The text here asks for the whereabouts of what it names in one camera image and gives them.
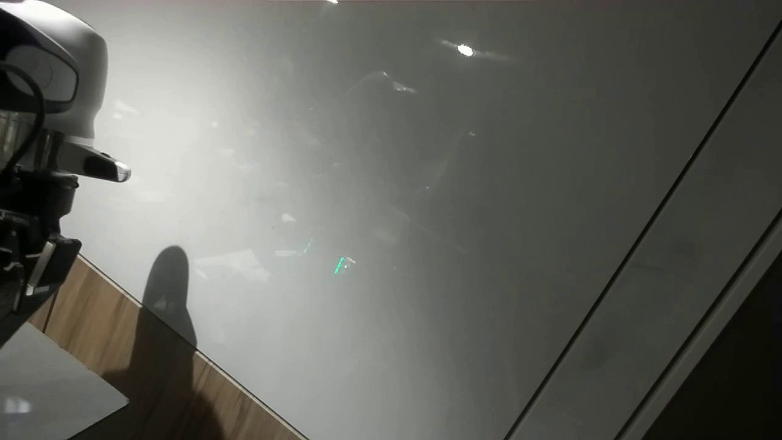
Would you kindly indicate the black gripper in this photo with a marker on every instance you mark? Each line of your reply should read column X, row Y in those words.
column 32, row 203

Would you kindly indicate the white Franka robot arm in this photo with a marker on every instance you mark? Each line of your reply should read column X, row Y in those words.
column 75, row 50

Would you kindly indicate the large glass whiteboard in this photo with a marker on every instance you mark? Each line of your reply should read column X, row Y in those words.
column 408, row 203

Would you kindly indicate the narrow glass whiteboard panel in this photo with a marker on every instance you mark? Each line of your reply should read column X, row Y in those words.
column 651, row 326

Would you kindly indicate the white platform board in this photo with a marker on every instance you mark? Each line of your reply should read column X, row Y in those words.
column 50, row 392

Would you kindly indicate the wooden wall panel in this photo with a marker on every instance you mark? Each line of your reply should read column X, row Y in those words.
column 100, row 333

